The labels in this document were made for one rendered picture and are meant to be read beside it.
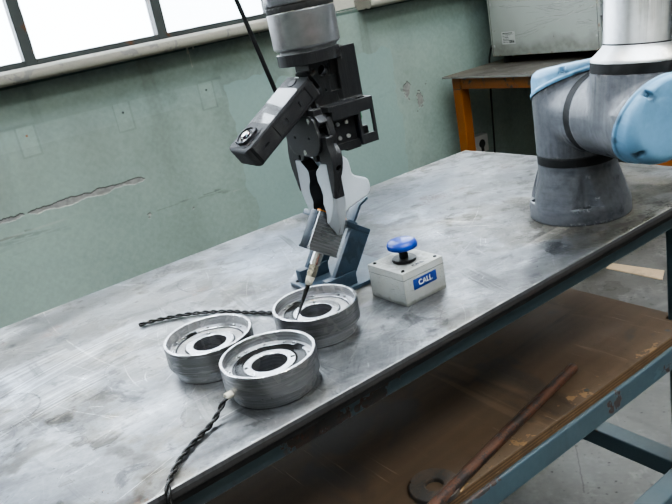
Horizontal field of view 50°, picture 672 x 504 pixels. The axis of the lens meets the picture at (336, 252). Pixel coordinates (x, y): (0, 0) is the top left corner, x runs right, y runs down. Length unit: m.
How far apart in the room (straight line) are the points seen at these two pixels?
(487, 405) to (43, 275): 1.62
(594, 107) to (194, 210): 1.78
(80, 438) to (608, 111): 0.73
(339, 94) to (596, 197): 0.45
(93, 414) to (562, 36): 2.50
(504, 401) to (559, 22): 2.08
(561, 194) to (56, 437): 0.75
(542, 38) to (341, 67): 2.29
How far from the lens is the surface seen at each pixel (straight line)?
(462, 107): 3.11
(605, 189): 1.12
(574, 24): 2.98
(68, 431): 0.84
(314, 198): 0.85
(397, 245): 0.91
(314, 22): 0.79
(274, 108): 0.79
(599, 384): 1.19
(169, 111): 2.49
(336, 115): 0.80
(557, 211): 1.11
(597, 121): 1.00
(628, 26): 0.98
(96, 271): 2.46
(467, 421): 1.12
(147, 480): 0.71
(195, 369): 0.82
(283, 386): 0.74
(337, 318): 0.83
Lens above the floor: 1.18
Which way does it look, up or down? 19 degrees down
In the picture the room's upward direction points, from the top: 11 degrees counter-clockwise
